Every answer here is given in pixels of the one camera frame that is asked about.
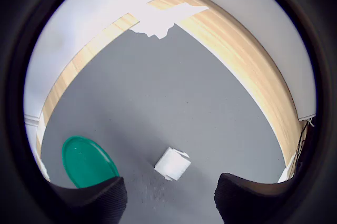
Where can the small white plastic terminal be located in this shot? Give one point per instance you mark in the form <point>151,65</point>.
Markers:
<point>172,164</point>

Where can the round green lid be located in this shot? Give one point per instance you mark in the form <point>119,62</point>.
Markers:
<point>84,160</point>

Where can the white tape piece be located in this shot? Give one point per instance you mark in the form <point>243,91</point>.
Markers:
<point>163,21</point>
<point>44,172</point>
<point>287,171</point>

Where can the white partition panel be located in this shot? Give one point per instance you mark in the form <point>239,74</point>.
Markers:
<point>92,15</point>
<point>31,134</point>

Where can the dark grey mat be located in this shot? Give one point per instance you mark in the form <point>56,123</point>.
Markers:
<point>171,89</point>

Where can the large white box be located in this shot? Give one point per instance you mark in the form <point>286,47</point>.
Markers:
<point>258,23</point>

